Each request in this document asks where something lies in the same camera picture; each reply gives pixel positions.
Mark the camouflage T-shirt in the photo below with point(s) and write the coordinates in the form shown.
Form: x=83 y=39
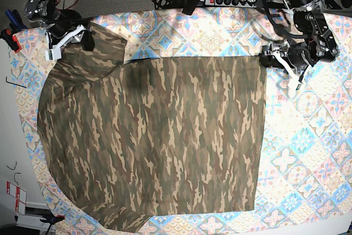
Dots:
x=155 y=137

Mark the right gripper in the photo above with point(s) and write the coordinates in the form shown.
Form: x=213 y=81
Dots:
x=80 y=34

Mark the red black clamp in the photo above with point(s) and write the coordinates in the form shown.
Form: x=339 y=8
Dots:
x=16 y=25

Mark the patterned tile tablecloth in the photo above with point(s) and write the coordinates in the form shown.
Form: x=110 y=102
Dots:
x=305 y=168

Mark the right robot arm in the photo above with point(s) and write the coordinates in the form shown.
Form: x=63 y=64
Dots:
x=62 y=27

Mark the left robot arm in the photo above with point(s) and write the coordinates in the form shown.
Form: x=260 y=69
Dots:
x=298 y=53

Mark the black blue clamp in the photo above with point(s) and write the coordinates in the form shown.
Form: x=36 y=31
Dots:
x=51 y=219

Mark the red white label card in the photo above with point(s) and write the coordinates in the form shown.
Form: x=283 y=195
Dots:
x=19 y=195

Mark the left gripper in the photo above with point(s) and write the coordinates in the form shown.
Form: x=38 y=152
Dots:
x=275 y=55

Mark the white power strip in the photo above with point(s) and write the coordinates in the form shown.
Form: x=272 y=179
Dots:
x=230 y=3

